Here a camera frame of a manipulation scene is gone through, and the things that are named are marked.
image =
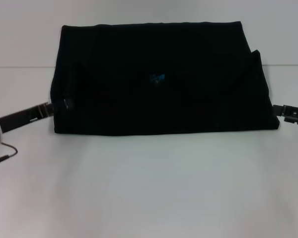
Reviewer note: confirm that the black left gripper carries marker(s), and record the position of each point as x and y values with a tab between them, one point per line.
22	119

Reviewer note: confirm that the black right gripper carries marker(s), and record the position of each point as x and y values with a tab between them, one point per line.
296	114

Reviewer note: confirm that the black t-shirt with FREE print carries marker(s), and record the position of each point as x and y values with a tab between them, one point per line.
164	81

